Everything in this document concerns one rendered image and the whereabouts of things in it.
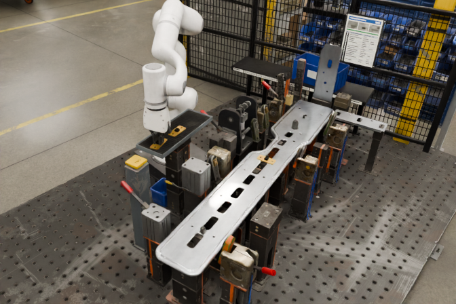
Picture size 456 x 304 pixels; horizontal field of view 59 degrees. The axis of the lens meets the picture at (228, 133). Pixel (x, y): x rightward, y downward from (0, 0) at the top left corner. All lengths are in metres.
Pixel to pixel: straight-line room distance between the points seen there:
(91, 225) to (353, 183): 1.38
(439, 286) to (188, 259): 1.92
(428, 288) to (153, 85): 2.15
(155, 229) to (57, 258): 0.56
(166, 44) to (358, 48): 1.37
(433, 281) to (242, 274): 1.81
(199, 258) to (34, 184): 2.29
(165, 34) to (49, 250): 1.05
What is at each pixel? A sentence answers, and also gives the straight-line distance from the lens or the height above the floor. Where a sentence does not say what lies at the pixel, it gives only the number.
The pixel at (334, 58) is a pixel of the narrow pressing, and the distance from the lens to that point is 2.36.
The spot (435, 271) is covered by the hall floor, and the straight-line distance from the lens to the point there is 3.07.
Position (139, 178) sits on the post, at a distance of 1.60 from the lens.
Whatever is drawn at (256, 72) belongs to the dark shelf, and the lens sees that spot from 2.66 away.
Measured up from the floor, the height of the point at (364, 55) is 1.22.
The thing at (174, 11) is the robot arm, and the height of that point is 1.63.
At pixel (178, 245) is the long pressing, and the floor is 1.00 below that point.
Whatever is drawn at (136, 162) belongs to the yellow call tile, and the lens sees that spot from 1.59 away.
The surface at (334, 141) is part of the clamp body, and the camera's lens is 2.16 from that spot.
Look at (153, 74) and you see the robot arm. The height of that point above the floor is 1.49.
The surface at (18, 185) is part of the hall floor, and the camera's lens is 3.57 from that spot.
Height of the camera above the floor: 2.10
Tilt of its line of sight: 32 degrees down
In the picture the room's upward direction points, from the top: 3 degrees clockwise
